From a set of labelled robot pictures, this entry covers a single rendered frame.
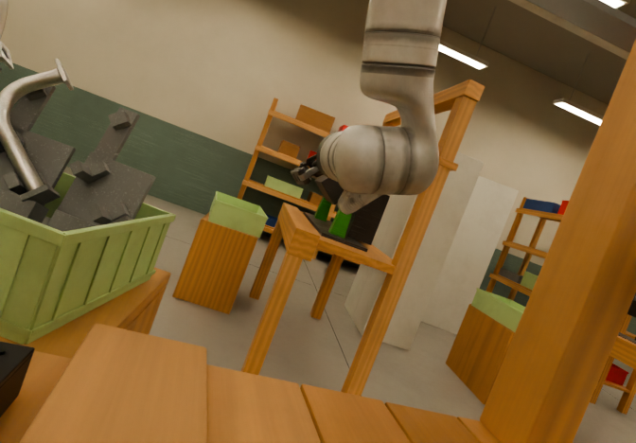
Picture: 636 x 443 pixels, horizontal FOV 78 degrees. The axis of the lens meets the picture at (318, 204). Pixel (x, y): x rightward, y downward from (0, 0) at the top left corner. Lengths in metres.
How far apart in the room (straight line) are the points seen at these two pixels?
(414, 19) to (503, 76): 8.01
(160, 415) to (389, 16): 0.41
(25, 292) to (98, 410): 0.31
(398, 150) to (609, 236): 0.40
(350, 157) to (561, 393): 0.50
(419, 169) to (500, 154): 7.82
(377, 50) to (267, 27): 6.94
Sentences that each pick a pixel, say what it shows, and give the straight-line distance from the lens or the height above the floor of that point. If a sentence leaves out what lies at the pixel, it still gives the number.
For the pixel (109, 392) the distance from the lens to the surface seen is 0.45.
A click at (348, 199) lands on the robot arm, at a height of 1.15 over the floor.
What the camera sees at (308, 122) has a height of 2.05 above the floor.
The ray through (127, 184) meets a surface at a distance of 0.93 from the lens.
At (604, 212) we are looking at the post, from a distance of 0.71.
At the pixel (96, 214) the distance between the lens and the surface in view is 0.87.
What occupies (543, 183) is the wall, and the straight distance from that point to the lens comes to 8.74.
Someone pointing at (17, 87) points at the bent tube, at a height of 1.12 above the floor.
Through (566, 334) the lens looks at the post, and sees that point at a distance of 0.70.
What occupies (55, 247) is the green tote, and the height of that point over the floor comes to 0.94.
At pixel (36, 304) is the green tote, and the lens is 0.70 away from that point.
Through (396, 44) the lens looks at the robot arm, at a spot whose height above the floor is 1.29.
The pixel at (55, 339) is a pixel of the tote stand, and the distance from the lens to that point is 0.75.
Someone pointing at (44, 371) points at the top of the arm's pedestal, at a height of 0.85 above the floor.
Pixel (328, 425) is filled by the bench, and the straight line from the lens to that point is 0.55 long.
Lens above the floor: 1.15
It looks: 2 degrees down
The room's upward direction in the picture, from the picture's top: 21 degrees clockwise
